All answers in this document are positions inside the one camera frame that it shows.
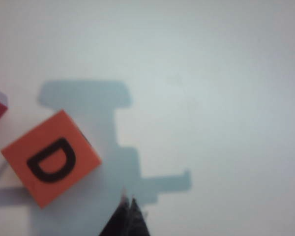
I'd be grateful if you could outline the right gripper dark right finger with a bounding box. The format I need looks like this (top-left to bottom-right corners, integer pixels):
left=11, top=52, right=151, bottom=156
left=129, top=196, right=150, bottom=236

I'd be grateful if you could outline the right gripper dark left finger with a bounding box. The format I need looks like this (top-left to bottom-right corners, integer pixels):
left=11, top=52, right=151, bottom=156
left=98, top=187, right=131, bottom=236

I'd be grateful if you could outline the orange foam block letter D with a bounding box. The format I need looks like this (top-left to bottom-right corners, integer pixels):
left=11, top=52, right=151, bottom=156
left=0, top=109, right=102, bottom=209

